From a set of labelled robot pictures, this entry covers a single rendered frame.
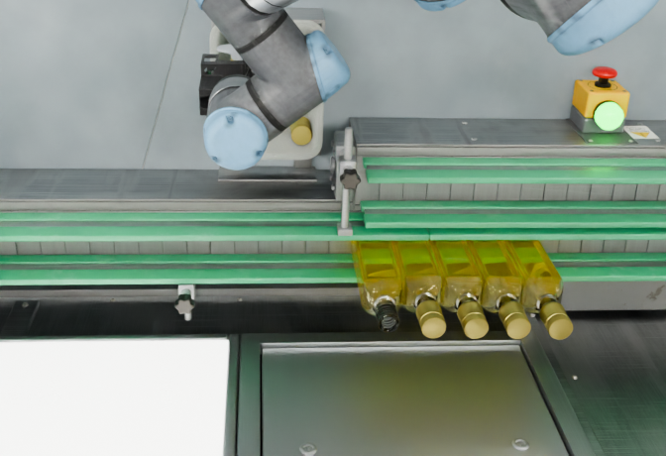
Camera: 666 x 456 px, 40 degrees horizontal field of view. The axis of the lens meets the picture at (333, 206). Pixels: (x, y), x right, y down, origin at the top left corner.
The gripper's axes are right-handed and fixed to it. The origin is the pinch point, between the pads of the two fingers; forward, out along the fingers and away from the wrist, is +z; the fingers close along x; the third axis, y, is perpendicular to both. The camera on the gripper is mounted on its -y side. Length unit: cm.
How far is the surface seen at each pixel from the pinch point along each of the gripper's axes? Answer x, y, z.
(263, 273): 30.2, -0.8, -12.5
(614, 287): 39, -60, -6
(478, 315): 26, -30, -33
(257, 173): 20.6, 0.0, 3.9
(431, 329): 27.5, -23.3, -33.8
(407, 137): 12.0, -24.0, -2.3
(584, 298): 41, -55, -6
